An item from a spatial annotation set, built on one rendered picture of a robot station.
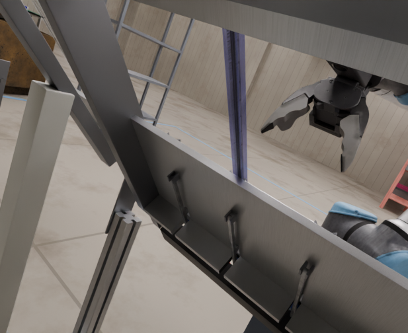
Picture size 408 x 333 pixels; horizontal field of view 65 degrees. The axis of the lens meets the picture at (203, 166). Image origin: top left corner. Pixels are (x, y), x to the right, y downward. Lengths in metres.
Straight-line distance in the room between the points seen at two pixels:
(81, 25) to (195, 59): 11.84
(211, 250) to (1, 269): 0.49
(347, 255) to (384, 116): 9.05
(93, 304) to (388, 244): 0.67
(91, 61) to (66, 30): 0.04
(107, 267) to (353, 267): 0.49
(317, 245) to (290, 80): 9.87
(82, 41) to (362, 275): 0.38
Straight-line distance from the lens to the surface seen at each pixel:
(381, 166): 9.26
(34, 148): 0.70
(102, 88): 0.44
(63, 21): 0.39
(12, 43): 3.71
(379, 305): 0.38
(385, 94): 0.87
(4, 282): 0.88
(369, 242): 0.89
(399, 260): 0.85
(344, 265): 0.35
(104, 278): 0.71
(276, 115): 0.54
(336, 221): 0.95
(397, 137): 9.27
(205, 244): 0.54
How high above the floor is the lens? 0.95
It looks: 15 degrees down
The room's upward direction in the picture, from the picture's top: 23 degrees clockwise
